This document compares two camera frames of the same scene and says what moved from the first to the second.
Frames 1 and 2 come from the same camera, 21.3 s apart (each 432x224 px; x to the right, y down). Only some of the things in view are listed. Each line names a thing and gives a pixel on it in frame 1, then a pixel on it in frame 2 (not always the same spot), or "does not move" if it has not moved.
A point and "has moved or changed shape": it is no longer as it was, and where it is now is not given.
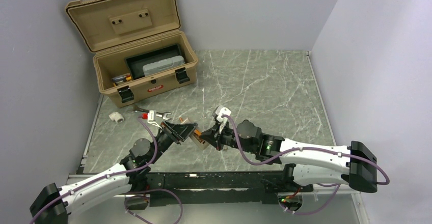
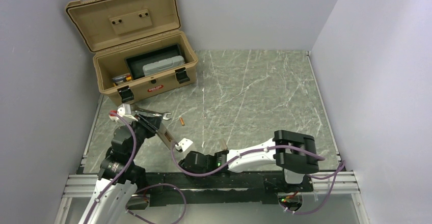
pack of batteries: x=121 y=78 does not move
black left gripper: x=178 y=132 → x=151 y=123
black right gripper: x=213 y=136 → x=181 y=164
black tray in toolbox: x=135 y=63 does not move
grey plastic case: x=163 y=64 does not move
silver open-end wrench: x=135 y=109 does not move
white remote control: x=199 y=140 has moved or changed shape
